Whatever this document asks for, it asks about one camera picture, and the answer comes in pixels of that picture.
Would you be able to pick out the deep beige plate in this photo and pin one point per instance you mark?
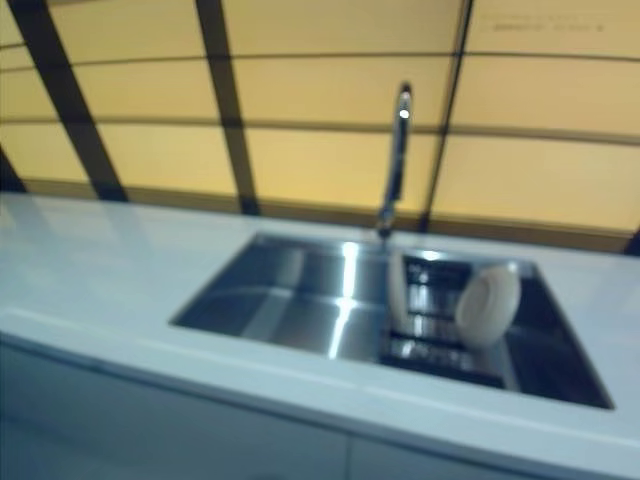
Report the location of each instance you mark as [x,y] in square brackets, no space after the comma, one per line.
[487,305]

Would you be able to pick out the stainless steel sink basin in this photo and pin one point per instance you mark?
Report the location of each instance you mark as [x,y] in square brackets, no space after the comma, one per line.
[300,300]

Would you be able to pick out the chrome gooseneck faucet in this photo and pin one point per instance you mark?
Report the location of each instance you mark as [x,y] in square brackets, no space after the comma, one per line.
[397,150]

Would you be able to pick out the black dish drying rack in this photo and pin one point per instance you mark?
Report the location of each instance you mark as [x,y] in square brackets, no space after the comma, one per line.
[430,345]

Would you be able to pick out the narrow white glossy cabinet door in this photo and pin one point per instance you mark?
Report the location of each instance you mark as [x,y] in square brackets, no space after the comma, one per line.
[425,465]

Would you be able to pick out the wide white glossy cabinet door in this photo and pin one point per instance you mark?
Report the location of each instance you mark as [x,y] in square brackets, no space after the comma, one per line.
[150,425]

